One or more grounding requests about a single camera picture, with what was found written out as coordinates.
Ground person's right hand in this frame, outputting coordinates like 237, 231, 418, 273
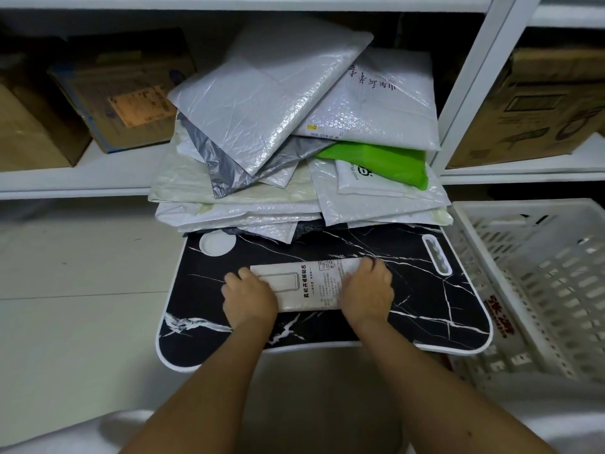
338, 257, 396, 327

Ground person's left hand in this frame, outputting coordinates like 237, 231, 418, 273
221, 267, 279, 329

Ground small white printed packet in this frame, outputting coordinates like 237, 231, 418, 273
249, 258, 379, 313

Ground pile of white mailers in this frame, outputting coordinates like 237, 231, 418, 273
147, 117, 454, 244

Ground green poly mailer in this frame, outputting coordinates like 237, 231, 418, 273
315, 140, 430, 190

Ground grey poly mailer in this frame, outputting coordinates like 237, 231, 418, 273
177, 113, 337, 200

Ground white plastic basket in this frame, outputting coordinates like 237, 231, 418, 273
444, 198, 605, 398

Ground white mailer with red text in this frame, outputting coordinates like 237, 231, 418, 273
306, 47, 441, 152

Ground white metal shelf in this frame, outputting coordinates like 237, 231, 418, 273
0, 0, 605, 202

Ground large white bubble mailer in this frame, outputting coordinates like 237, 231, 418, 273
168, 16, 374, 178

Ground person's right forearm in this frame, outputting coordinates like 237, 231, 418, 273
352, 316, 558, 454

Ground person's left forearm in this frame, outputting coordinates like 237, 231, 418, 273
120, 316, 277, 454

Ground person's white shorts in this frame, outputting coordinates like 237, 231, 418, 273
0, 373, 605, 454

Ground black marble lap table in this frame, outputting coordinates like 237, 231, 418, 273
156, 224, 494, 374

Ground cardboard box with black print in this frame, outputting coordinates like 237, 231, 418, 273
446, 47, 605, 170

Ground cardboard box with orange label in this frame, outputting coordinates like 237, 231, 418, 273
47, 28, 197, 154

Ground plain brown cardboard box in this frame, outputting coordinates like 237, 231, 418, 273
0, 54, 93, 173

